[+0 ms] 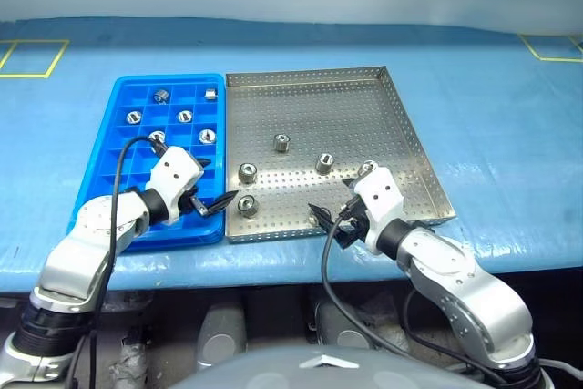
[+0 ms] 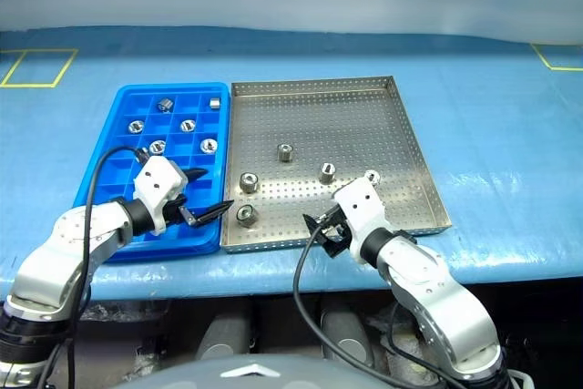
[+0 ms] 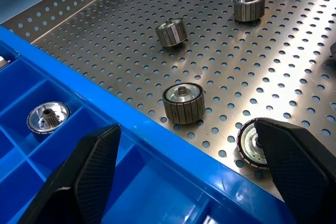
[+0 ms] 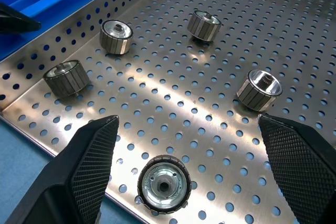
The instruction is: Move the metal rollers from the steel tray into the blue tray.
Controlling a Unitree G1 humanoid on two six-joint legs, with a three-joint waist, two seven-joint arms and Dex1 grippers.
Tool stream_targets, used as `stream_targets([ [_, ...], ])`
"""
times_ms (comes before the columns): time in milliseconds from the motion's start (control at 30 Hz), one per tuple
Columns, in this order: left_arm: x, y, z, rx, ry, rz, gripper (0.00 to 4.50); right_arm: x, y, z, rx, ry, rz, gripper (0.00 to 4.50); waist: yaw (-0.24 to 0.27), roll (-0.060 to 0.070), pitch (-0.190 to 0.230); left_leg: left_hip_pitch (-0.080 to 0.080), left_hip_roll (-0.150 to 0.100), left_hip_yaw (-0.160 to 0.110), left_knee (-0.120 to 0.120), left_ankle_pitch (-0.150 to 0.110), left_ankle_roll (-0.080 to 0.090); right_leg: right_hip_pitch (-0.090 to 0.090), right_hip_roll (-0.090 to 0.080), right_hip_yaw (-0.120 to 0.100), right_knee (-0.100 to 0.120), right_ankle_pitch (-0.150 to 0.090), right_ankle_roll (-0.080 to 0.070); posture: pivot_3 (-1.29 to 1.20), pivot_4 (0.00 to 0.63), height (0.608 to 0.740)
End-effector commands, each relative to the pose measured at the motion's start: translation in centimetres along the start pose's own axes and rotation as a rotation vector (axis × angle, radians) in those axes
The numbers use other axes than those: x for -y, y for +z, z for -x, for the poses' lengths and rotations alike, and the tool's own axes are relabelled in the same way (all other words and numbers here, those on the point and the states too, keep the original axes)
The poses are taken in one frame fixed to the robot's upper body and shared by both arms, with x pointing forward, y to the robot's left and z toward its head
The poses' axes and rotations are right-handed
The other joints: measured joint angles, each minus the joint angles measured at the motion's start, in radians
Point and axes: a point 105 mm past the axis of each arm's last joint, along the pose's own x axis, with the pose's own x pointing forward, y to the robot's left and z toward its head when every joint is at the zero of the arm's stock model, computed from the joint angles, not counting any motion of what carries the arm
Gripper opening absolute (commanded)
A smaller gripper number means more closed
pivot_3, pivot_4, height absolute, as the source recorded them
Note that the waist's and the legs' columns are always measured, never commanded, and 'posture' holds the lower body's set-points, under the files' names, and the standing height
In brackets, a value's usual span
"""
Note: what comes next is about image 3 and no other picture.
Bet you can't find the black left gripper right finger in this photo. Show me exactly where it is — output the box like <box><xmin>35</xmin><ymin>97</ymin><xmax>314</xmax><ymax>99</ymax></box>
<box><xmin>254</xmin><ymin>119</ymin><xmax>336</xmax><ymax>224</ymax></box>

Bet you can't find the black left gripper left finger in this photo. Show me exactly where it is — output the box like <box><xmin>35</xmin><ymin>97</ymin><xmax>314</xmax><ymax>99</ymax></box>
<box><xmin>18</xmin><ymin>123</ymin><xmax>122</xmax><ymax>224</ymax></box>

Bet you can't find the metal rotor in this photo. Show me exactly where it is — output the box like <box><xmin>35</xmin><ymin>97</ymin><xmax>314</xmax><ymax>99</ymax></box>
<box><xmin>233</xmin><ymin>0</ymin><xmax>266</xmax><ymax>23</ymax></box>
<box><xmin>154</xmin><ymin>17</ymin><xmax>188</xmax><ymax>48</ymax></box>
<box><xmin>237</xmin><ymin>118</ymin><xmax>270</xmax><ymax>169</ymax></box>
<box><xmin>26</xmin><ymin>102</ymin><xmax>72</xmax><ymax>143</ymax></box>
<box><xmin>162</xmin><ymin>82</ymin><xmax>206</xmax><ymax>125</ymax></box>

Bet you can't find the blue compartment tray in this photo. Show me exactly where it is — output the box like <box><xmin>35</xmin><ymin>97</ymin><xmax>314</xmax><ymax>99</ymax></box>
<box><xmin>0</xmin><ymin>26</ymin><xmax>293</xmax><ymax>224</ymax></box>

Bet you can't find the perforated metal tray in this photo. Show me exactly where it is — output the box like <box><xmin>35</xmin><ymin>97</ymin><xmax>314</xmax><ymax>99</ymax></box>
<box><xmin>0</xmin><ymin>0</ymin><xmax>336</xmax><ymax>204</ymax></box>

